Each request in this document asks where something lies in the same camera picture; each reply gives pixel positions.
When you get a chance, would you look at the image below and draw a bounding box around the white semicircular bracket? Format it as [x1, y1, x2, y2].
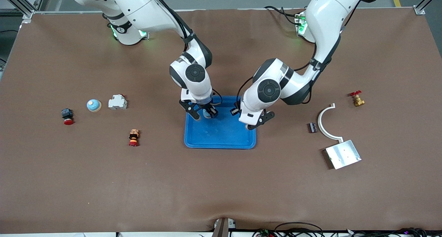
[317, 103, 344, 142]

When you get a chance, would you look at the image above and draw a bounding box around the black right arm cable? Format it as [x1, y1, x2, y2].
[148, 0, 222, 107]

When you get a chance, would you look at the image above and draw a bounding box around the black base cable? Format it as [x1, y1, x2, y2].
[263, 5, 301, 26]

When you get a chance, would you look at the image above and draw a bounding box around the striped orange emergency stop button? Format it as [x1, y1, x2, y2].
[128, 129, 140, 147]

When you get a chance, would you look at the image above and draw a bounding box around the aluminium frame post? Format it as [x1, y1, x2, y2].
[0, 0, 47, 23]
[414, 0, 442, 15]

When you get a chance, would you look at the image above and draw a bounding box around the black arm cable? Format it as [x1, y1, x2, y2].
[236, 40, 318, 108]
[148, 0, 222, 107]

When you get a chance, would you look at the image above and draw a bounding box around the aluminium plate module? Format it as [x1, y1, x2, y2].
[325, 139, 362, 170]

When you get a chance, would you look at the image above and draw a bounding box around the black cable bundle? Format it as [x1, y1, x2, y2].
[345, 227, 429, 237]

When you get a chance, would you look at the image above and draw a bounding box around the white circuit breaker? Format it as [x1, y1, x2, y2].
[108, 94, 128, 110]

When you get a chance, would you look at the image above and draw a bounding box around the brass valve red handle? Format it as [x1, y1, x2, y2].
[349, 90, 365, 107]

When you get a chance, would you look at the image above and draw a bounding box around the red mushroom push button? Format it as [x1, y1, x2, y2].
[61, 108, 74, 126]

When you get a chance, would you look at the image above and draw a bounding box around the blue plastic tray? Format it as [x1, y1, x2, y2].
[184, 95, 257, 150]

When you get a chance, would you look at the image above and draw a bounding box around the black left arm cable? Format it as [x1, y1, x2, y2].
[236, 40, 318, 108]

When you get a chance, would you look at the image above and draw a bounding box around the grey metal mount bracket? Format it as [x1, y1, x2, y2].
[213, 218, 236, 237]

